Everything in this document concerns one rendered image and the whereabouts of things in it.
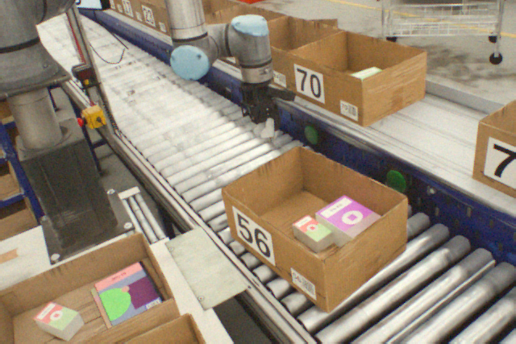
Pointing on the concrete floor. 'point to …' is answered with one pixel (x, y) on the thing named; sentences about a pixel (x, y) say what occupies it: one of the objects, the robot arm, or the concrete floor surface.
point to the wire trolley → (445, 5)
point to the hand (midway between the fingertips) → (272, 137)
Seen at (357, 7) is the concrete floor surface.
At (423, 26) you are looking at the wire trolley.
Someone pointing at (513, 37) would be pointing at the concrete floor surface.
